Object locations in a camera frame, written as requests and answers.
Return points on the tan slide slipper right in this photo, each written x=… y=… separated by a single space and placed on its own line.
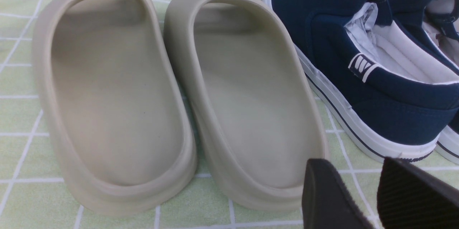
x=254 y=110

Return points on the navy slip-on shoe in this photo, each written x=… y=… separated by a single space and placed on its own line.
x=392 y=95
x=434 y=26

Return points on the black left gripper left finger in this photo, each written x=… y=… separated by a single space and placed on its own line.
x=326 y=201

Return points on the navy slip-on shoe right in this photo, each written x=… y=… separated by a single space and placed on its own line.
x=434 y=26

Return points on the tan slide slipper left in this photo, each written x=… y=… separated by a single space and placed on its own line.
x=115 y=115

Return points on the navy slip-on shoe left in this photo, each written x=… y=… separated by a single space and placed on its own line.
x=392 y=95

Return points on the tan slide slipper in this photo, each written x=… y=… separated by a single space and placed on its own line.
x=254 y=110
x=115 y=115

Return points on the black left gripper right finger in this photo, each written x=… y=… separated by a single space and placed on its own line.
x=410 y=198

